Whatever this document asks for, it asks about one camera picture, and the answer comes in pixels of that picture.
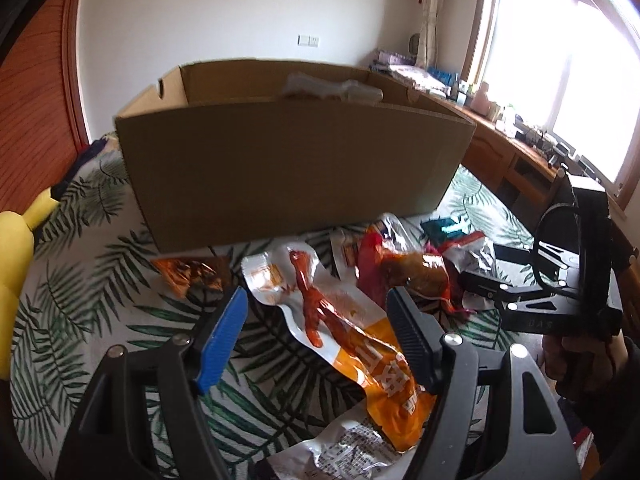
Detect yellow plush toy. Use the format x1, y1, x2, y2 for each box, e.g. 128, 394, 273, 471
0, 187, 60, 381

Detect orange chicken foot snack packet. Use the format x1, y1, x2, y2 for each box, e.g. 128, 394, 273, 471
241, 242, 438, 453

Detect teal snack packet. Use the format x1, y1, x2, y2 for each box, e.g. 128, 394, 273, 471
420, 215, 486, 248

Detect white printed snack packet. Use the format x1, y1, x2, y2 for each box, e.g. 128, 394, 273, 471
265, 420, 426, 480

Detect red braised meat snack packet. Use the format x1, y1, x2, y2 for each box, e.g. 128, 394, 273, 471
356, 225, 473, 316

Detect pink bottle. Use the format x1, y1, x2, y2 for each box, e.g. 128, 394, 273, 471
472, 81, 496, 113

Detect stack of flat boxes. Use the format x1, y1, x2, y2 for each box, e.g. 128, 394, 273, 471
369, 49, 431, 86

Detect wooden-framed window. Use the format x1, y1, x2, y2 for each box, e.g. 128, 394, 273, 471
462, 0, 640, 206

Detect dark cloth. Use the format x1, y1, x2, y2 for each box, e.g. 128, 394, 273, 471
50, 132, 123, 201

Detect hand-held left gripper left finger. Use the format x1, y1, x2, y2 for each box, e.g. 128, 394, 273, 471
54, 286, 251, 480

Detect person's right hand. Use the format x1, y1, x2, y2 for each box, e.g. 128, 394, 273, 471
544, 331, 640, 412

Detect small orange foil snack packet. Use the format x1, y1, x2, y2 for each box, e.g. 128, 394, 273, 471
150, 256, 232, 303

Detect beige curtain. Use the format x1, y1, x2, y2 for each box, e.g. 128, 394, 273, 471
414, 0, 497, 72

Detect crumpled silver snack packet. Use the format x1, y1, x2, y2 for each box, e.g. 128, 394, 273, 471
442, 232, 496, 311

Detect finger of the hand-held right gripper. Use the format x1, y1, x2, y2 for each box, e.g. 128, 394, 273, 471
492, 244, 571, 275
459, 270, 582, 335

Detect reddish wooden wardrobe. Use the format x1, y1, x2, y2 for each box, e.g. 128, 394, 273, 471
0, 0, 93, 213

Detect brown cardboard box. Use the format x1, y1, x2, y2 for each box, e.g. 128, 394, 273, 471
114, 59, 477, 253

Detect white red snack packet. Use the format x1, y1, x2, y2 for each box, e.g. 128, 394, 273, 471
330, 227, 366, 281

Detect clear plastic bags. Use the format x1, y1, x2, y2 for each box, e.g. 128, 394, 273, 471
280, 72, 385, 107

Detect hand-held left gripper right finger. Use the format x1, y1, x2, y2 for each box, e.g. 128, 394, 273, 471
385, 286, 583, 480

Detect wooden desk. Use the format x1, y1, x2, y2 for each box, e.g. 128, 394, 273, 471
460, 95, 640, 266

